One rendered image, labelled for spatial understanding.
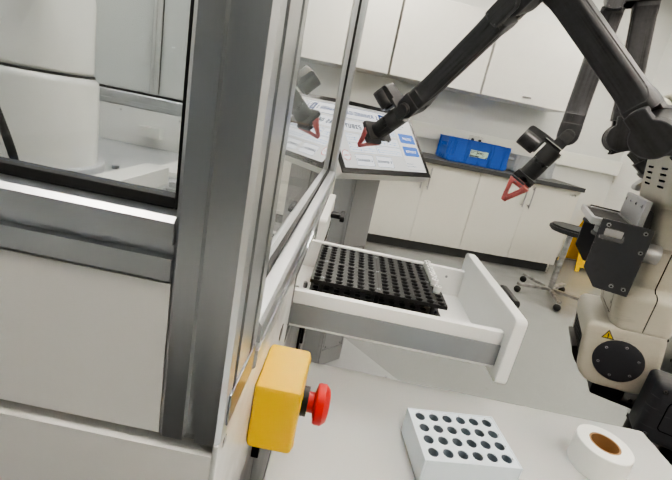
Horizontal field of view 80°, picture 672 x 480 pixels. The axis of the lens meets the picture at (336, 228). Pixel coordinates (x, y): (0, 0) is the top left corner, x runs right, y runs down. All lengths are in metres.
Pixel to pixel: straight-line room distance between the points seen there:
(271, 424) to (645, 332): 0.94
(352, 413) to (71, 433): 0.38
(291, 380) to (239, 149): 0.26
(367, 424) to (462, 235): 3.51
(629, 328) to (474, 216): 2.96
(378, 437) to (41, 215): 0.48
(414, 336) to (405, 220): 3.22
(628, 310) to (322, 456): 0.82
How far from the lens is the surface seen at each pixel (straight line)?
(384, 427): 0.62
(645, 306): 1.16
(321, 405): 0.42
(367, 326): 0.62
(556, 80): 4.52
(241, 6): 0.22
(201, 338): 0.26
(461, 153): 3.99
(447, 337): 0.64
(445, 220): 3.93
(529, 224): 4.27
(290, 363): 0.43
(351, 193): 1.59
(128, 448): 0.32
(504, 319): 0.67
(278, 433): 0.43
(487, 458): 0.59
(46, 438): 0.35
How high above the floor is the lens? 1.16
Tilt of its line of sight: 16 degrees down
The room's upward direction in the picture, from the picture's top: 11 degrees clockwise
